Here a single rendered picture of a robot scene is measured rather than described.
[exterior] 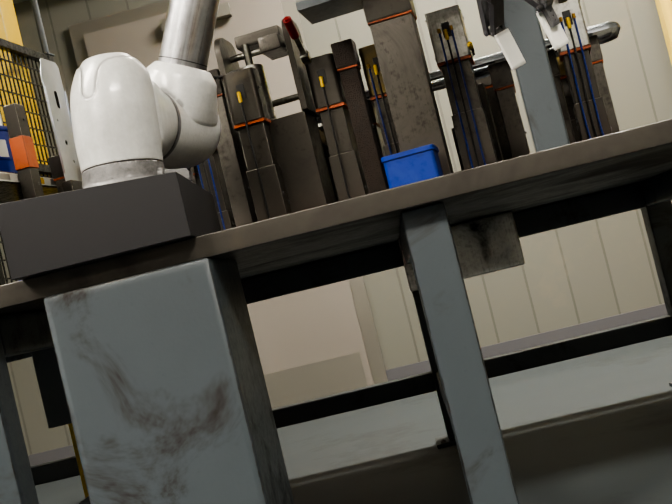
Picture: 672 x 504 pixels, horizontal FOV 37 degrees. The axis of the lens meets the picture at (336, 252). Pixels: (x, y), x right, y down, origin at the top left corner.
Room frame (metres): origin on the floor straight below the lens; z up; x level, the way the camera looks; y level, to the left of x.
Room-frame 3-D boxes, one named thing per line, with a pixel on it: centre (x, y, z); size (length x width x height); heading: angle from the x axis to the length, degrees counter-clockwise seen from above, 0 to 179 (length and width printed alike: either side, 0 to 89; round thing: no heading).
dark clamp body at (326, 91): (2.31, -0.07, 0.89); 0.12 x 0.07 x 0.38; 168
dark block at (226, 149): (2.36, 0.18, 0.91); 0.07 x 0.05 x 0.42; 168
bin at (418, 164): (2.05, -0.19, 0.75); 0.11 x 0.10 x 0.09; 78
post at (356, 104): (2.30, -0.13, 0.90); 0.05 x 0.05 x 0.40; 78
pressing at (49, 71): (2.69, 0.63, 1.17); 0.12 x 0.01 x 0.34; 168
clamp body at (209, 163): (2.39, 0.25, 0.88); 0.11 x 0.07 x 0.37; 168
